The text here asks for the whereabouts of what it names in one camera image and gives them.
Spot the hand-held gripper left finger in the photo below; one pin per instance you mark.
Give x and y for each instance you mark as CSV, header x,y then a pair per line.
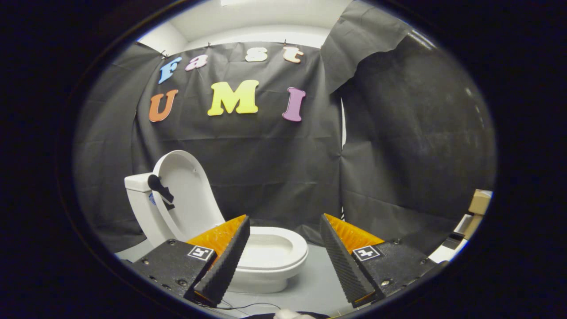
x,y
226,261

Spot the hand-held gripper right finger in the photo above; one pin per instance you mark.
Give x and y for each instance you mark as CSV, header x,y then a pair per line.
x,y
345,266

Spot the white toilet lid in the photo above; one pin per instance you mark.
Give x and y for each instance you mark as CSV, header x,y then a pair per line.
x,y
190,212

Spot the black backdrop cloth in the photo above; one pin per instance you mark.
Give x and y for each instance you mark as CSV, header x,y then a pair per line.
x,y
274,168

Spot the cardboard box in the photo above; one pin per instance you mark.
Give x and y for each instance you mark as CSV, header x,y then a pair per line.
x,y
480,201

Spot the white toilet seat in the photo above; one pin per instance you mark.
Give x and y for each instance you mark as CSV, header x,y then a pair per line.
x,y
299,252

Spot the white toilet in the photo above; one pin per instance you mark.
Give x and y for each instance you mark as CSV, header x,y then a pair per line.
x,y
141,217

